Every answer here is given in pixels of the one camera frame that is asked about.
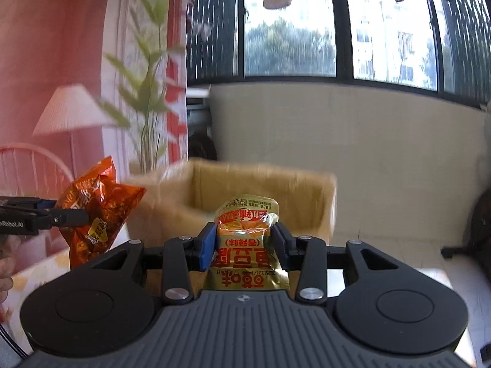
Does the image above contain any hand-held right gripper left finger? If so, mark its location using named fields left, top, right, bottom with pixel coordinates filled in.
left=82, top=223, right=218, bottom=303

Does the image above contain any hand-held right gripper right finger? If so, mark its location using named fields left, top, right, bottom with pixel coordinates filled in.
left=271, top=222, right=406, bottom=303

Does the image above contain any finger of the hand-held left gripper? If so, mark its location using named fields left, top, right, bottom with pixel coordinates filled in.
left=34, top=206, right=90, bottom=231
left=0, top=195, right=59, bottom=212

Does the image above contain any yellow and red snack packet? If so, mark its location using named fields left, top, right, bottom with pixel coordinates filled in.
left=202, top=194, right=291, bottom=293

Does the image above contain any orange snack bag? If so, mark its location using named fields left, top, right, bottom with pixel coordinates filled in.
left=57, top=155, right=148, bottom=270

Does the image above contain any taped cardboard box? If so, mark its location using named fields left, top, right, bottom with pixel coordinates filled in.
left=126, top=159, right=339, bottom=243

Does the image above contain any checked flower tablecloth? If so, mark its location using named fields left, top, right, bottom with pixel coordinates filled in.
left=0, top=244, right=491, bottom=368

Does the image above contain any black cable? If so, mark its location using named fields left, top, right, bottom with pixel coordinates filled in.
left=0, top=319, right=21, bottom=356

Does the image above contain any printed wall cloth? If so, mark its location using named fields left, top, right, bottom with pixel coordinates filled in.
left=0, top=0, right=189, bottom=261

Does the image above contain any black window frame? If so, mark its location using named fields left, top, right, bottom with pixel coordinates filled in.
left=186, top=0, right=491, bottom=110

